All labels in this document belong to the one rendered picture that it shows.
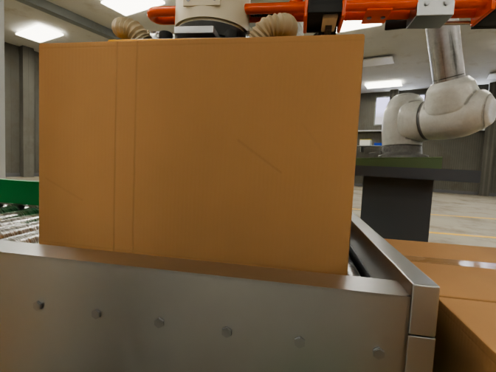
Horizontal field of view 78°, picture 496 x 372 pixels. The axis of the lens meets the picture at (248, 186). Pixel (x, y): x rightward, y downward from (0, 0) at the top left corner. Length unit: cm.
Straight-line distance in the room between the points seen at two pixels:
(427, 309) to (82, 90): 65
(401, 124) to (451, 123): 18
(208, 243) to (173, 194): 11
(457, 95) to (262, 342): 109
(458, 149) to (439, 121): 1260
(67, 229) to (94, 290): 25
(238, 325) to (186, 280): 9
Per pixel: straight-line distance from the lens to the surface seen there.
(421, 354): 44
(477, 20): 85
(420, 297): 41
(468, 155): 1393
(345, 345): 42
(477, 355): 50
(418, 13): 78
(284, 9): 76
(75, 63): 70
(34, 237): 88
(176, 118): 57
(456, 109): 130
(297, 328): 41
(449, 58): 134
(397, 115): 141
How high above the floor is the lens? 74
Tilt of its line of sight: 4 degrees down
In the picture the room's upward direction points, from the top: 3 degrees clockwise
